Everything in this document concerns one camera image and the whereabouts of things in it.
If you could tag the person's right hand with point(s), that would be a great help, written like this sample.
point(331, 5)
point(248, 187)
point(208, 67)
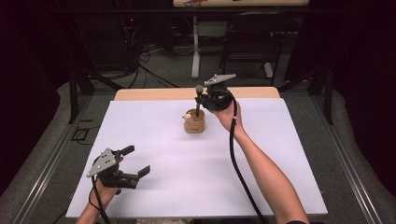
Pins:
point(229, 118)

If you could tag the person's left hand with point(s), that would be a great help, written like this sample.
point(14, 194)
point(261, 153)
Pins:
point(107, 194)

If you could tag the black metal stand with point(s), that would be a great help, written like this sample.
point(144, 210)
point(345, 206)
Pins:
point(74, 93)
point(327, 96)

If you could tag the light wooden desk top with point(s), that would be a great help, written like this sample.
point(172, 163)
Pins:
point(243, 2)

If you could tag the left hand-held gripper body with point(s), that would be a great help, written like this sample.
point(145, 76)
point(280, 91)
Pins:
point(107, 166)

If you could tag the black folding chair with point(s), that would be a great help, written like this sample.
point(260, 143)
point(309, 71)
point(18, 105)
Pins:
point(255, 37)

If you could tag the black equipment rack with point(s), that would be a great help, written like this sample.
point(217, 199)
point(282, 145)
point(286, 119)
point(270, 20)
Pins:
point(102, 40)

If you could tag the wooden cup with small figure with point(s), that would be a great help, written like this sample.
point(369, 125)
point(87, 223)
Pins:
point(194, 123)

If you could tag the metal floor rail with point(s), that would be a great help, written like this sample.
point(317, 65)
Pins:
point(49, 161)
point(345, 161)

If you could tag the black makeup brush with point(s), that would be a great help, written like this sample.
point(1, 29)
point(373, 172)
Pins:
point(198, 110)

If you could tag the white desk leg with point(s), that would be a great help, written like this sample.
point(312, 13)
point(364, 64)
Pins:
point(195, 49)
point(268, 70)

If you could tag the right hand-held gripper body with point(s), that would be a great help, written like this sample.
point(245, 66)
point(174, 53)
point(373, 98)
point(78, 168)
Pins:
point(218, 95)

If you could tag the white table mat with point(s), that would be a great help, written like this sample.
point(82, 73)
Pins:
point(186, 174)

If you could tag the wooden table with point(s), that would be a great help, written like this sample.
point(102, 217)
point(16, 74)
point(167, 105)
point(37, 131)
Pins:
point(155, 93)

